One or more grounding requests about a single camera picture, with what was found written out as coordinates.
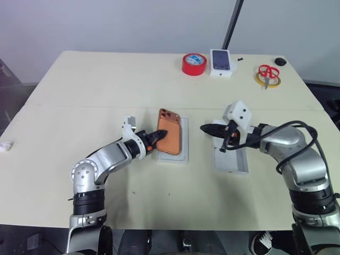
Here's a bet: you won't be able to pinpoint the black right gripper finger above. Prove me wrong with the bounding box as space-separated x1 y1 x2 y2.
204 123 228 131
199 126 226 138

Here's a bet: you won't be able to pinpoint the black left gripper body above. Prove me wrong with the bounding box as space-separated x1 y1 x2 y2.
140 130 159 152

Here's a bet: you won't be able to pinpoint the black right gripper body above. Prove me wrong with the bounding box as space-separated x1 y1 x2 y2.
222 120 242 147

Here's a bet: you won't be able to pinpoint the orange smartphone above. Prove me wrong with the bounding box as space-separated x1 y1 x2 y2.
155 108 184 156

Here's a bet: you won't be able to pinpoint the white phone box base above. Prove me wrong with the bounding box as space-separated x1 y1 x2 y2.
156 115 190 164

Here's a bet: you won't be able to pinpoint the white phone box lid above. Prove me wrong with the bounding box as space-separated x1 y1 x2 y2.
212 118 250 176

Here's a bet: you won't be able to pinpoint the white box with phone print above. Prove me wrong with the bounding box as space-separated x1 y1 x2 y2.
209 48 238 79

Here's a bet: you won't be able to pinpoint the small grey box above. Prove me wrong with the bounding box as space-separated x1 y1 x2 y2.
26 233 44 251

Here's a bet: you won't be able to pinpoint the red tape roll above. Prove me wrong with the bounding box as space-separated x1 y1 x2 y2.
181 53 208 77

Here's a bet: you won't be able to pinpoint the yellow tape roll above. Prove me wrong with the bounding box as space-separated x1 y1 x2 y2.
255 69 283 88

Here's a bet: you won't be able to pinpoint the black metal pole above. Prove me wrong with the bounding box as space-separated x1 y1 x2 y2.
221 0 245 51

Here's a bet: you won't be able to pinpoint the dark chair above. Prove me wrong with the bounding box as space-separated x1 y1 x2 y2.
304 78 340 122

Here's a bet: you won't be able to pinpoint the dark rounded shape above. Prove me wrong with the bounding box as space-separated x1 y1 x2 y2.
116 229 154 255

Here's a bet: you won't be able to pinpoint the black and white sneaker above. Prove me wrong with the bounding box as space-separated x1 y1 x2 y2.
249 230 277 255

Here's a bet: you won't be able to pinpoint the crumpled white paper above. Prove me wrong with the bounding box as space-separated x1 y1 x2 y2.
0 140 14 154

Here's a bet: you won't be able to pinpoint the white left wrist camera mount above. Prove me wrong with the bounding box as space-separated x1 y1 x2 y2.
121 115 154 160

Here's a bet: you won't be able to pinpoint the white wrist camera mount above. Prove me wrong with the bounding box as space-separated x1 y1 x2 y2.
223 100 253 133
121 115 154 160

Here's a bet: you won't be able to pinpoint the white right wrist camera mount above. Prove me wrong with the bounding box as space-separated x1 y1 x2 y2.
223 100 253 133

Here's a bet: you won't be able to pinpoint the red handled scissors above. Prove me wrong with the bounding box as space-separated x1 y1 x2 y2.
258 64 281 90

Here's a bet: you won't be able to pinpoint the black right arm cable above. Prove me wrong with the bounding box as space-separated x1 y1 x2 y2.
219 120 319 174

